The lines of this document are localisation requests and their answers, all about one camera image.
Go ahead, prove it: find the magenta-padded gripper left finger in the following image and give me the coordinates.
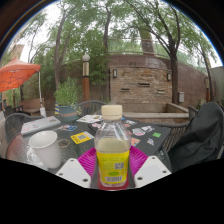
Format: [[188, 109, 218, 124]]
[[54, 146, 98, 189]]

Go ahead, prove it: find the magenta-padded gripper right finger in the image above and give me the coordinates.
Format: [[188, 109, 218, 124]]
[[128, 145, 173, 189]]

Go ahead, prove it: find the clear bottle with yellow label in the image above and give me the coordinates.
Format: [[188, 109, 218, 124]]
[[94, 104, 132, 189]]

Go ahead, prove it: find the white ceramic mug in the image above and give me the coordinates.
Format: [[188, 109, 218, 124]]
[[28, 130, 63, 170]]

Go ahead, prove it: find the yellow card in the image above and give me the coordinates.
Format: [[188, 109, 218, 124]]
[[70, 131, 95, 145]]

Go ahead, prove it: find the small colourful card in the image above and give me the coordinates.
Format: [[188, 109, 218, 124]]
[[58, 124, 78, 132]]

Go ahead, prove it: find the white printed booklet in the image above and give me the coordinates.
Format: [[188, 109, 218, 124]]
[[76, 114, 104, 124]]

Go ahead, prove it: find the grey laptop with stickers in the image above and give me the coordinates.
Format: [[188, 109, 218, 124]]
[[20, 115, 62, 136]]

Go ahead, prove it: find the green plant in blue pot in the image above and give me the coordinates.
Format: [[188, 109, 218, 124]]
[[54, 77, 82, 122]]

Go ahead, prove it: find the wooden bench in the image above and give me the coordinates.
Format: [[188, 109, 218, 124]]
[[19, 97, 46, 116]]

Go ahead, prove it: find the dark-trunked tree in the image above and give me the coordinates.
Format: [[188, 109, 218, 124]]
[[124, 1, 214, 105]]

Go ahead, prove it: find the slender leaning tree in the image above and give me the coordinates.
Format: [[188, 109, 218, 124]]
[[39, 3, 88, 91]]

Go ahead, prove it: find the orange canopy tent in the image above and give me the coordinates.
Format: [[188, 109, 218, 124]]
[[0, 57, 47, 118]]

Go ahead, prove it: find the brown tape ring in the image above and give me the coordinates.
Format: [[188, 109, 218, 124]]
[[57, 138, 72, 149]]

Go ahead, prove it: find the wooden lamp post with globe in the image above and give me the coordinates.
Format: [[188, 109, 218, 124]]
[[81, 53, 91, 103]]

